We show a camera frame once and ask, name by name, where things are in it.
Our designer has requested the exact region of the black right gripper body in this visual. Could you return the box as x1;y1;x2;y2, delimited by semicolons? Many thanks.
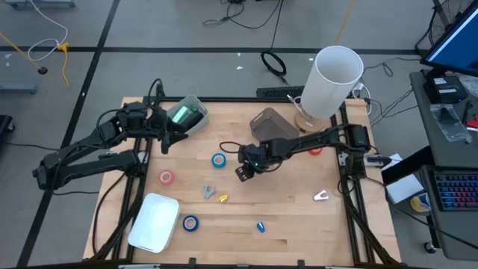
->
238;143;272;171

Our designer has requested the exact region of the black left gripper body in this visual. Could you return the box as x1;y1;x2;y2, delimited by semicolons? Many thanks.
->
148;108;180;140

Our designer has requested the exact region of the black stapler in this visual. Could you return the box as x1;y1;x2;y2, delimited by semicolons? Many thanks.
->
179;107;205;130

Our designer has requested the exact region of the light blue tape roll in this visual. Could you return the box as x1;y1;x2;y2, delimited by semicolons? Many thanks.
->
211;152;228;170

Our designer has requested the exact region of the pink tape roll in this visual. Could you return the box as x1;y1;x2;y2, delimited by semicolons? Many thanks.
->
158;169;176;187

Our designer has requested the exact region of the dark blue tape roll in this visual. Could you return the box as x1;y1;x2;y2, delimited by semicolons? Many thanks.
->
181;214;200;233

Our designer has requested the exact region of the grey translucent plastic bin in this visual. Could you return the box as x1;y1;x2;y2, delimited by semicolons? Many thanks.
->
249;107;300;143

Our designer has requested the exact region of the beige plastic bin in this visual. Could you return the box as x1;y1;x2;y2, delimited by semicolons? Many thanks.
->
166;94;210;137

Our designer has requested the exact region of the black power strip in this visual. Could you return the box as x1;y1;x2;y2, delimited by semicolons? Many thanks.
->
255;86;305;100

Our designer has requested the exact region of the white plastic tray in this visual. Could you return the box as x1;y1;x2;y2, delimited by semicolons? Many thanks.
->
127;192;181;255

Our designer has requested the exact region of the white shade table lamp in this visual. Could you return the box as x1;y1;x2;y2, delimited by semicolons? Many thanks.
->
287;45;364;134

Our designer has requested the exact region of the black power adapter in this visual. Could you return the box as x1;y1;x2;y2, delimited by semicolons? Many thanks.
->
364;154;394;167

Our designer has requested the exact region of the white cardboard box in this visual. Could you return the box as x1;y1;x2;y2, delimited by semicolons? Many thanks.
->
384;152;425;205

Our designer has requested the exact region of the yellow and blue round object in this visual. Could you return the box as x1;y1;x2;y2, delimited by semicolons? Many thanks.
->
409;192;432;214

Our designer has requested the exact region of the grey side desk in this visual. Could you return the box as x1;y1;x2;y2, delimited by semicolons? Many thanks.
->
409;68;478;170

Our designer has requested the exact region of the clear plastic bag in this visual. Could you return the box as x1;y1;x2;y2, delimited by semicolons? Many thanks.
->
429;103;473;144

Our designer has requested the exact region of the black box device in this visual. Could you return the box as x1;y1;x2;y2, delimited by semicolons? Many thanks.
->
422;75;468;105

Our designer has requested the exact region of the backlit rainbow keyboard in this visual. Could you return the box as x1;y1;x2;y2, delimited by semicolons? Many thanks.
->
432;172;478;212

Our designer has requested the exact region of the grey rolling cart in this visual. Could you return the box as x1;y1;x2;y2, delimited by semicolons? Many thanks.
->
419;164;478;262

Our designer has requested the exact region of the computer monitor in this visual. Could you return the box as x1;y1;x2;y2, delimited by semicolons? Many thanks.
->
419;0;478;78

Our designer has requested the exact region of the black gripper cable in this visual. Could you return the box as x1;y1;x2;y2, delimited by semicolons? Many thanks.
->
219;140;246;155

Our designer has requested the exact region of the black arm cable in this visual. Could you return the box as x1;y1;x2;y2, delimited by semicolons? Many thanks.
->
147;77;166;111

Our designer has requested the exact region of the coiled black cable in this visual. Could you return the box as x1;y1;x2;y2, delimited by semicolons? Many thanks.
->
260;49;288;78

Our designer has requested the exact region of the yellow cable with connector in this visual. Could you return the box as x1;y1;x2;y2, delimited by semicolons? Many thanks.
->
0;31;71;87

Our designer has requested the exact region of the yellow floor cable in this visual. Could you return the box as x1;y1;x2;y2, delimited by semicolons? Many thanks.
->
333;0;356;46

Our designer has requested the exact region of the black wire fan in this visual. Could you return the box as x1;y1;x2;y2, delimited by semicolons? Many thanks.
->
415;0;476;58

